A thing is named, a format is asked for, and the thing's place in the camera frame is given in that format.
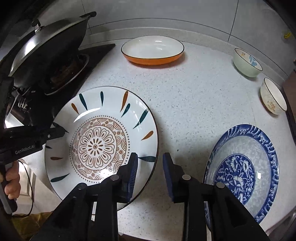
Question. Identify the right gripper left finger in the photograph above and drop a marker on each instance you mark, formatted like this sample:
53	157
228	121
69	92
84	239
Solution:
90	212

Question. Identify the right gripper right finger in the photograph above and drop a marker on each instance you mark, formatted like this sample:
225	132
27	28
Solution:
229	219

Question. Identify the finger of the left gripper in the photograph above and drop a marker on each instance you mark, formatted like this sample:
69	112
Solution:
51	133

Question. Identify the patterned plate front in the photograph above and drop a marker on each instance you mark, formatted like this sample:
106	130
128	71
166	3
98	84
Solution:
103	127

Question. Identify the blue white porcelain bowl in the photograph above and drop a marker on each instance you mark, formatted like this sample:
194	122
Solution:
244	160

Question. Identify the white bowl gold rim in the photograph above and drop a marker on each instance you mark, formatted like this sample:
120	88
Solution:
272	97

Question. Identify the orange rimmed white dish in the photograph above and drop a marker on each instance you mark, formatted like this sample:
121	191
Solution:
152	50

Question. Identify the green bowl blue leaf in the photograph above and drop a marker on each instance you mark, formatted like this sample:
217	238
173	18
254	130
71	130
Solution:
246	63

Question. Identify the person left hand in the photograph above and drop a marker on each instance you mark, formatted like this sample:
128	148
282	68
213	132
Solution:
13	188

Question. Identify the black gas stove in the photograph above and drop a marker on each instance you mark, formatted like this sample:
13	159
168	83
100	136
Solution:
40	103

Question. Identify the black wok with lid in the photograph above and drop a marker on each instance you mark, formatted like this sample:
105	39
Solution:
58	39

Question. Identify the rose gold rice cooker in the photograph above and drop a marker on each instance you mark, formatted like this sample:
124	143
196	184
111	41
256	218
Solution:
289	93

